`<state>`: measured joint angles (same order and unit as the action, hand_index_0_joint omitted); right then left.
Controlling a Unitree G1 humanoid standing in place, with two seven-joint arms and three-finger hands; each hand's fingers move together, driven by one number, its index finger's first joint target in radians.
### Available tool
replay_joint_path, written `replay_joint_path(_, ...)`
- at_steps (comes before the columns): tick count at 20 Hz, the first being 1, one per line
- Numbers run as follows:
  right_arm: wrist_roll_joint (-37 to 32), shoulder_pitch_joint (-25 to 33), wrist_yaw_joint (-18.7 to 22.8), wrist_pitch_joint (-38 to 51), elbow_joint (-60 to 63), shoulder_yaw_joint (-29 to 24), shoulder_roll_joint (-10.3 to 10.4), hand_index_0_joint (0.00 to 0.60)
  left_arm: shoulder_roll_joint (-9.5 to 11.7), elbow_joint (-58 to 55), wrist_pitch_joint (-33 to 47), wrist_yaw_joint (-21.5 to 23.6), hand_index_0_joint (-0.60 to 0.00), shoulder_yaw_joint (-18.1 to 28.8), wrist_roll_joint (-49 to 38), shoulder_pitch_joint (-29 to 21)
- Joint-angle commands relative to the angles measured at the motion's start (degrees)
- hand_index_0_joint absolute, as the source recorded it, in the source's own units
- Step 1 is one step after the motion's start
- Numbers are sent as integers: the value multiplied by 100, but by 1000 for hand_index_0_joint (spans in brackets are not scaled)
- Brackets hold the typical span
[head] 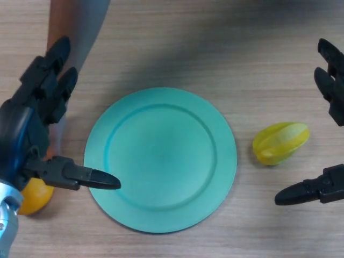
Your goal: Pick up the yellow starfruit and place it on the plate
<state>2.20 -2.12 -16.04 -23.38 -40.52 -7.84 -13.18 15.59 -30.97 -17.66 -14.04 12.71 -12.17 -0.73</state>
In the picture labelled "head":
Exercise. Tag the bare person hand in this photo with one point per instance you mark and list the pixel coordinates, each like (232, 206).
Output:
(57, 137)

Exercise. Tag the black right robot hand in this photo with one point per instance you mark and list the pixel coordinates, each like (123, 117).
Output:
(303, 192)

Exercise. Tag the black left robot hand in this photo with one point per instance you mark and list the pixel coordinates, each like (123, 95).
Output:
(18, 126)

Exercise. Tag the orange round fruit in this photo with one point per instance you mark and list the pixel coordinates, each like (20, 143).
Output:
(36, 199)

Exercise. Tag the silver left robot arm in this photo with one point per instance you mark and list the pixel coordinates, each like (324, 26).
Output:
(6, 220)

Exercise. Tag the yellow starfruit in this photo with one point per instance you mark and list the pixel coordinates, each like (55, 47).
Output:
(280, 143)

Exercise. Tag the green round plate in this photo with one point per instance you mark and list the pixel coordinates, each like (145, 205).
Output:
(166, 161)

